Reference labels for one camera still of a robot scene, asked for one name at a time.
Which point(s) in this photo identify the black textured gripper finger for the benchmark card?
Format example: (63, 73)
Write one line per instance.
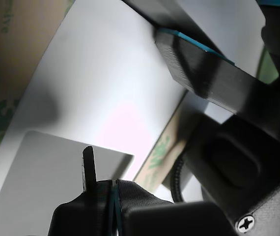
(154, 216)

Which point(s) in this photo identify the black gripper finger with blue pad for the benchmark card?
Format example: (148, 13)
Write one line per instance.
(204, 73)
(191, 27)

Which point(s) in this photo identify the gripper finger with thin blade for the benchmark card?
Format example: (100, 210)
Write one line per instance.
(81, 216)

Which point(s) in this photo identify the tan printed protective film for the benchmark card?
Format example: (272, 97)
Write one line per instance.
(12, 73)

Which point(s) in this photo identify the green rounded object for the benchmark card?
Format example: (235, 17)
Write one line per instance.
(269, 68)

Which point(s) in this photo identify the white plate with grey window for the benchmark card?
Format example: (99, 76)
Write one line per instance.
(105, 86)

